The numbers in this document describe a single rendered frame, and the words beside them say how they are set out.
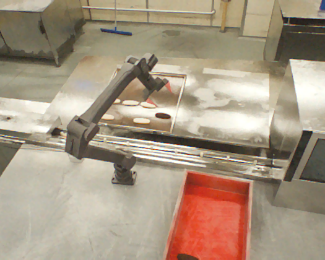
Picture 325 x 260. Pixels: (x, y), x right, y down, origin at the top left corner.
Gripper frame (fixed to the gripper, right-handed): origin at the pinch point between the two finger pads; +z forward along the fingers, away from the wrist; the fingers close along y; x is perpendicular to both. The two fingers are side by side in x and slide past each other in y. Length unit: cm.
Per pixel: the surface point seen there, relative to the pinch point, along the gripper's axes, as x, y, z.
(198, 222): 38, 28, 37
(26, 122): -54, 68, -23
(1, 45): -347, 97, -44
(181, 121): -16.0, -0.3, 29.4
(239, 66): -65, -68, 66
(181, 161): 6.8, 15.1, 31.3
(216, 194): 29, 14, 43
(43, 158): -32, 72, -7
